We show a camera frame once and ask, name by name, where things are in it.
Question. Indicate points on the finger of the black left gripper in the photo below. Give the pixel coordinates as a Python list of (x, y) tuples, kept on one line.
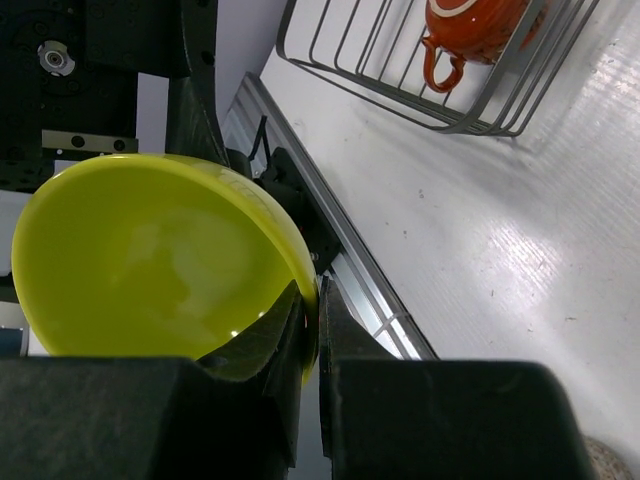
[(192, 123)]

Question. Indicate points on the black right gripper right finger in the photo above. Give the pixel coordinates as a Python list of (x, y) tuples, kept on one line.
[(386, 418)]

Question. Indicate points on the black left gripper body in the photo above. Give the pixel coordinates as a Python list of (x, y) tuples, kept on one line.
[(69, 79)]

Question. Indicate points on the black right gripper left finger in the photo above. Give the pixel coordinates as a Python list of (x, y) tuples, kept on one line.
[(232, 414)]

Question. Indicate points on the lime green bowl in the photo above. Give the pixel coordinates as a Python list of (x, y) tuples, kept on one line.
[(139, 255)]

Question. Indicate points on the small speckled beige dish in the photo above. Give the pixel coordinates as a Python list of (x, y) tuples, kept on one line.
[(607, 464)]

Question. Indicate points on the orange mug dark inside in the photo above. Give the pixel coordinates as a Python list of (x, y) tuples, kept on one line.
[(474, 31)]

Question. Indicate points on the aluminium mounting rail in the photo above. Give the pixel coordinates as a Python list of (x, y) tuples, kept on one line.
[(256, 127)]

